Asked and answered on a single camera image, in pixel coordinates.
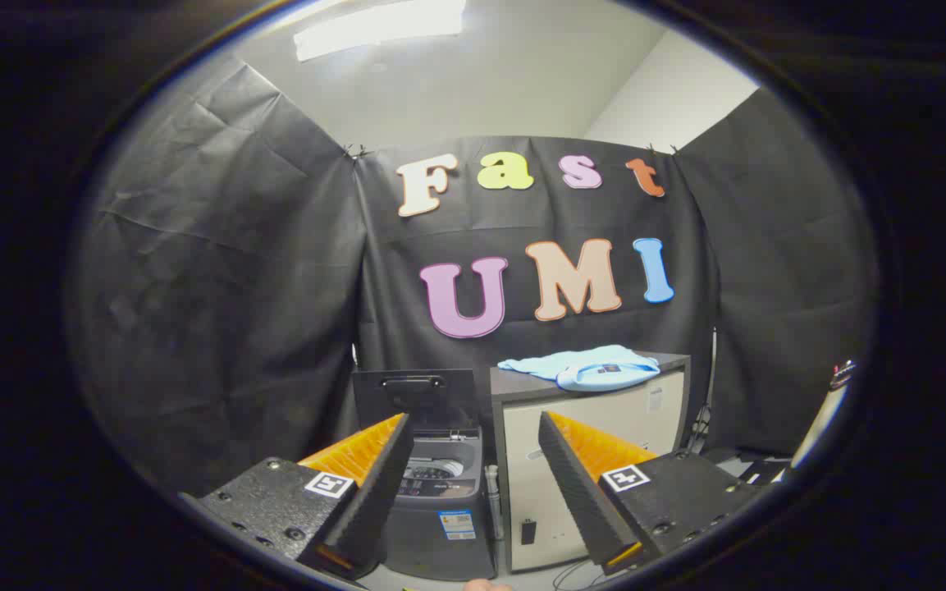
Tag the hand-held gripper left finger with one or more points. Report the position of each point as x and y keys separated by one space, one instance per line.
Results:
x=374 y=492

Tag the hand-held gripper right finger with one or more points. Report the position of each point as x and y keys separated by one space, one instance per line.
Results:
x=575 y=492

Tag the grey washing machine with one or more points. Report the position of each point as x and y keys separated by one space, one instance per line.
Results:
x=440 y=525

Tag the light blue shirt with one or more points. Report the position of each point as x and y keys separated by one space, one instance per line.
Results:
x=587 y=365

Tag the white cabinet with dark top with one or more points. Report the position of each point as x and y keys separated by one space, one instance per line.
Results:
x=661 y=410

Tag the black backdrop cloth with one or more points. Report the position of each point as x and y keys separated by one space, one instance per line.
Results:
x=276 y=287

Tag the ceiling light panel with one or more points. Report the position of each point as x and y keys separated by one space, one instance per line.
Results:
x=374 y=25

